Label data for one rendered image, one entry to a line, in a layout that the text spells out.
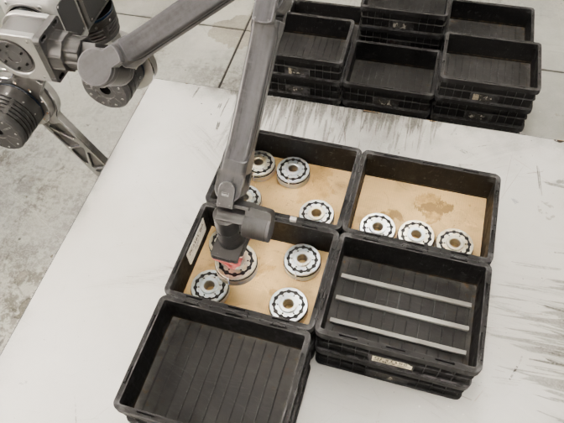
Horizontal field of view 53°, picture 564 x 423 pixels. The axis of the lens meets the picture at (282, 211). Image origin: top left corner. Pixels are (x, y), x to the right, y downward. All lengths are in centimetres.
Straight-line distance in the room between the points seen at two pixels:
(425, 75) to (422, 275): 138
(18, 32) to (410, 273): 112
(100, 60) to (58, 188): 188
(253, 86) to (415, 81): 169
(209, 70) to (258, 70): 229
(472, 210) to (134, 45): 106
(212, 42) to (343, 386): 249
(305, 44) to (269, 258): 138
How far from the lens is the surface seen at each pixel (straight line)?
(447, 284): 163
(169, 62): 353
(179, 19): 120
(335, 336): 141
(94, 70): 125
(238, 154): 116
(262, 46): 114
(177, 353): 154
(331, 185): 176
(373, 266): 162
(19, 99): 208
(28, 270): 285
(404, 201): 175
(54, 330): 183
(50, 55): 131
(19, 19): 138
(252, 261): 138
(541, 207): 201
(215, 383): 150
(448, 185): 178
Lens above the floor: 224
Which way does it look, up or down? 55 degrees down
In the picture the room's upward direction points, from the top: 5 degrees counter-clockwise
